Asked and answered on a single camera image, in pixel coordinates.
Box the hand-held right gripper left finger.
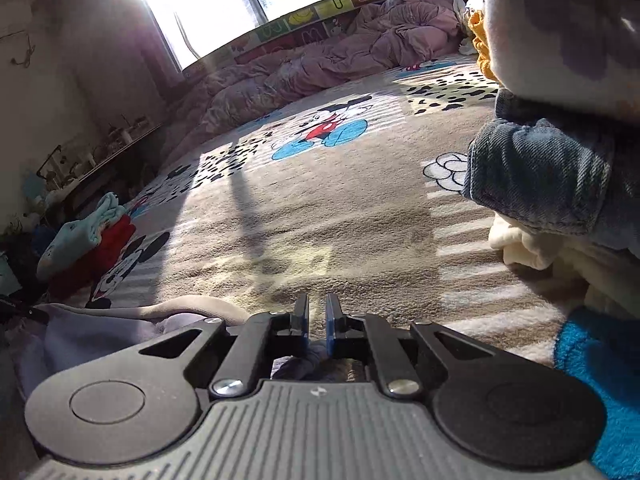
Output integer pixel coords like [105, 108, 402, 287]
[137, 292, 311, 398]

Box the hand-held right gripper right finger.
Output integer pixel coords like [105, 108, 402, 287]
[325, 292, 507, 400]

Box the lilac grey garment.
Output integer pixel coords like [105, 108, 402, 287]
[10, 296, 331, 401]

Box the cartoon mouse printed blanket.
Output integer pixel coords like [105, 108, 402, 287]
[85, 56, 591, 361]

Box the red garment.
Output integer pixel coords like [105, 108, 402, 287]
[50, 215, 137, 302]

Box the cream garment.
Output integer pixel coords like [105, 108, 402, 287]
[487, 212, 640, 322]

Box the light blue garment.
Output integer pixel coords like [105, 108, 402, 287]
[37, 192, 128, 282]

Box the cluttered side table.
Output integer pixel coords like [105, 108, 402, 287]
[30, 119, 167, 211]

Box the blue denim garment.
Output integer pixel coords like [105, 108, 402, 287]
[462, 87, 640, 252]

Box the pink quilt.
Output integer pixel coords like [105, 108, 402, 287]
[160, 0, 466, 161]

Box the bright blue fleece cloth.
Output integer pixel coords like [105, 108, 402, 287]
[554, 306, 640, 480]

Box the alphabet printed bed bumper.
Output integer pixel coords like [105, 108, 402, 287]
[182, 0, 461, 75]

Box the dark red curtain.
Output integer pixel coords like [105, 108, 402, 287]
[134, 0, 184, 92]

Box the yellow knit garment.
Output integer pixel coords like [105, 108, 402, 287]
[467, 10, 501, 83]

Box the window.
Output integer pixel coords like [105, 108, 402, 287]
[120, 0, 466, 68]

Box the white purple fleece garment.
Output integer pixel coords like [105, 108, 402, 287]
[456, 0, 640, 126]

